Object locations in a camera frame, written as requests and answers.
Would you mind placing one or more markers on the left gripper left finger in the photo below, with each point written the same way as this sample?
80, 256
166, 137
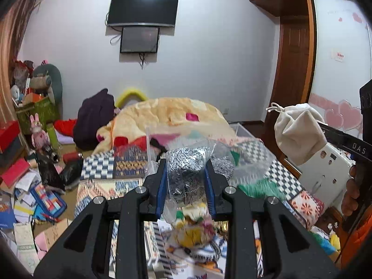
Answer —
83, 250

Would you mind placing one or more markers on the white drawstring pouch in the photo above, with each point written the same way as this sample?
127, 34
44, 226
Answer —
297, 131

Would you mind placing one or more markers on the grey knit item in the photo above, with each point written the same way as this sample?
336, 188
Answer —
185, 168

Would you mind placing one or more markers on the clear plastic storage box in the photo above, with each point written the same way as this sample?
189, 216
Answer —
239, 155

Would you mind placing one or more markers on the person's right hand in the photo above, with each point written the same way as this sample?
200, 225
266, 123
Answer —
349, 202

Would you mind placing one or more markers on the white small cabinet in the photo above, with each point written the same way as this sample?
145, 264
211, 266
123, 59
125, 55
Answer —
325, 175

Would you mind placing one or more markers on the blue pencil case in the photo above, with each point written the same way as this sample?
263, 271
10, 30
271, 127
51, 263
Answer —
51, 203

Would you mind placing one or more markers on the white wardrobe sliding door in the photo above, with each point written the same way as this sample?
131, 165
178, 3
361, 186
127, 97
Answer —
342, 63

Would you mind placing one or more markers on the brown wooden door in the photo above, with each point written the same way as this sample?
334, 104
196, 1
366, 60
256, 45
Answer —
291, 83

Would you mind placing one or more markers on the green bottle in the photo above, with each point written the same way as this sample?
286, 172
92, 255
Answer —
53, 136

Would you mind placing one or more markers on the pink rabbit plush toy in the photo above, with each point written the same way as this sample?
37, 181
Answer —
40, 137

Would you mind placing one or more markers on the dark purple clothing pile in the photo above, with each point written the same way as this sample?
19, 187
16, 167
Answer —
94, 113

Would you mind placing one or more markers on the red gift box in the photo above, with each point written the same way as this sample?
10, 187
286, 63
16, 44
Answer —
8, 132

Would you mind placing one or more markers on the yellow fleece blanket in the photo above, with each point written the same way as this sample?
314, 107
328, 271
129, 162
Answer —
132, 121

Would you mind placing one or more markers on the yellow curved pillow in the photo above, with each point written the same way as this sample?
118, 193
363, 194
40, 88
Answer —
129, 94

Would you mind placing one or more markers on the grey wolf plush toy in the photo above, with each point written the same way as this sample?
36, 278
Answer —
47, 79

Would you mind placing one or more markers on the orange striped curtain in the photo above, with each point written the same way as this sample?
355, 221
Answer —
15, 15

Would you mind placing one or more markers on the small wall monitor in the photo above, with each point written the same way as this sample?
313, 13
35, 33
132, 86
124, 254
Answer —
139, 40

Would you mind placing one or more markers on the black wall television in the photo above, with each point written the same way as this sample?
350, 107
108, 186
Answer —
154, 13

